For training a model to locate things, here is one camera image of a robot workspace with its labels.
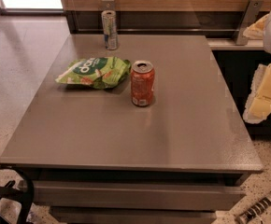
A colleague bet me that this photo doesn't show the silver blue redbull can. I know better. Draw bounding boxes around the silver blue redbull can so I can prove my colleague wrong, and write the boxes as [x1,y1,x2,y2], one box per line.
[101,10,118,50]

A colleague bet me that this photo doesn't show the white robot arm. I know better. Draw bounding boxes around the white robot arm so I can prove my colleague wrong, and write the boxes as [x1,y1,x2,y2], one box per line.
[243,11,271,124]

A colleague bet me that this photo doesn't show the green chip bag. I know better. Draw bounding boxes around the green chip bag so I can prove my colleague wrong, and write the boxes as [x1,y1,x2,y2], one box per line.
[55,57,131,90]

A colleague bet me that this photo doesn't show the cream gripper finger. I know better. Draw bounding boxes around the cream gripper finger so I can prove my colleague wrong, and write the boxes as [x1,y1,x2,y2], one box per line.
[243,14,268,39]
[243,63,271,124]

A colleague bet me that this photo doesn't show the black chair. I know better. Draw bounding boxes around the black chair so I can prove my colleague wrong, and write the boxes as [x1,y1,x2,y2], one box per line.
[0,166,35,224]

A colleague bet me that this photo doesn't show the grey cabinet drawer front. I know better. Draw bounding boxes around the grey cabinet drawer front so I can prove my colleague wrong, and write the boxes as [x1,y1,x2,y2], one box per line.
[34,181,245,211]

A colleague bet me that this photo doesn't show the lower grey cabinet drawer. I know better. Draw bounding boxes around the lower grey cabinet drawer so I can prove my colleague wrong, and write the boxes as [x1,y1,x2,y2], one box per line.
[50,207,216,224]

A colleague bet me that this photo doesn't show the black white striped tool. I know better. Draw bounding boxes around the black white striped tool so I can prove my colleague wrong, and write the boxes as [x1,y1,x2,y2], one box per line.
[235,192,271,224]

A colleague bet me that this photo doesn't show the left metal wall bracket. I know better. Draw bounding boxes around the left metal wall bracket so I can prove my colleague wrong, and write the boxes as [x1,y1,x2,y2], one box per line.
[101,0,115,10]

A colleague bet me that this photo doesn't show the orange red soda can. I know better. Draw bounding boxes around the orange red soda can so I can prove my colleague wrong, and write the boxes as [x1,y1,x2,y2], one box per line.
[131,61,155,107]

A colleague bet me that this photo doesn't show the metal wall bracket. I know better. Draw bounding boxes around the metal wall bracket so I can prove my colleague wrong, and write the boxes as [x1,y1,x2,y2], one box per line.
[233,0,264,46]
[101,0,115,10]

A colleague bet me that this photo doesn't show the grey cabinet drawer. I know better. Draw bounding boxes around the grey cabinet drawer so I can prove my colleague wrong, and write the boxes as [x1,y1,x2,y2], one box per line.
[50,207,216,224]
[34,181,245,211]

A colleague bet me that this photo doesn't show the right metal wall bracket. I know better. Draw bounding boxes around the right metal wall bracket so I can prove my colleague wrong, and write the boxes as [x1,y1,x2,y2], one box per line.
[233,0,264,46]

